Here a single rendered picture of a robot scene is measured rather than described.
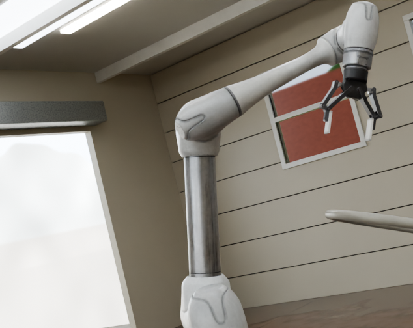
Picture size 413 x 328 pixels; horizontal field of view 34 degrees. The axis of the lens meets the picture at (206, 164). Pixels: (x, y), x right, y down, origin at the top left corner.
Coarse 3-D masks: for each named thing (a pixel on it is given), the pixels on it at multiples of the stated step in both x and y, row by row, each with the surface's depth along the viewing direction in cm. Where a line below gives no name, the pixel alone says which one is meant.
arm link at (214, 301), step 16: (208, 288) 195; (224, 288) 193; (192, 304) 192; (208, 304) 189; (224, 304) 189; (240, 304) 194; (192, 320) 191; (208, 320) 188; (224, 320) 188; (240, 320) 190
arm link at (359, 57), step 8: (352, 48) 208; (360, 48) 207; (344, 56) 210; (352, 56) 207; (360, 56) 207; (368, 56) 207; (344, 64) 210; (352, 64) 208; (360, 64) 207; (368, 64) 207
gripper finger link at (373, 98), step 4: (372, 88) 211; (372, 96) 211; (376, 96) 210; (372, 100) 211; (376, 100) 210; (372, 104) 212; (376, 104) 210; (376, 108) 210; (376, 112) 212; (380, 112) 210; (380, 116) 210
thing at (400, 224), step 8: (328, 216) 210; (336, 216) 204; (344, 216) 200; (352, 216) 197; (360, 216) 195; (368, 216) 194; (376, 216) 192; (384, 216) 191; (392, 216) 191; (360, 224) 232; (368, 224) 233; (376, 224) 233; (384, 224) 191; (392, 224) 190; (400, 224) 189; (408, 224) 188; (408, 232) 233
